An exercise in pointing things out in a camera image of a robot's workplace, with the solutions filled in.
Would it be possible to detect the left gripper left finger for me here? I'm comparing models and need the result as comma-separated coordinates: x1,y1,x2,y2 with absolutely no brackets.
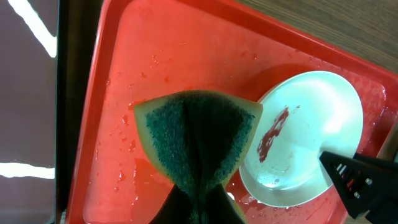
149,185,193,224

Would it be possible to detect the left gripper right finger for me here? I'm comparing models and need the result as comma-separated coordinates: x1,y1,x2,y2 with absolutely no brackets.
206,184,244,224

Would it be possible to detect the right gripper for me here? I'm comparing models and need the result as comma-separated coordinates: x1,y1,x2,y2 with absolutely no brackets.
320,151,397,224

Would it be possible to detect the green yellow sponge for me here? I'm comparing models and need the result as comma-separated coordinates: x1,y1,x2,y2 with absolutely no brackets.
134,90,263,223

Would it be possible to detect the white plate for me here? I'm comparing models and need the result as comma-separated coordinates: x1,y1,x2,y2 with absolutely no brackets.
239,71,364,207

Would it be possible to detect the red plastic tray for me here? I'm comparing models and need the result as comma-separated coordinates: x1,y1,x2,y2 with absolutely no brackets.
66,1,397,223

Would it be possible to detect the black tray with water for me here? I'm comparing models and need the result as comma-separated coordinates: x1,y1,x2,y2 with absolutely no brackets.
1,0,103,223

